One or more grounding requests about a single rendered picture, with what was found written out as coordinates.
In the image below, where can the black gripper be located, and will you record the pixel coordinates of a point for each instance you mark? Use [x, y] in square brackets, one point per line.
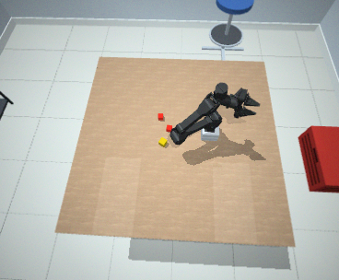
[235, 103]

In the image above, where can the yellow cube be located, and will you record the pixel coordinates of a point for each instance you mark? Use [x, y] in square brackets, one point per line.
[162, 141]

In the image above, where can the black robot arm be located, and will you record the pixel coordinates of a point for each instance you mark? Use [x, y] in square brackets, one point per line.
[206, 108]

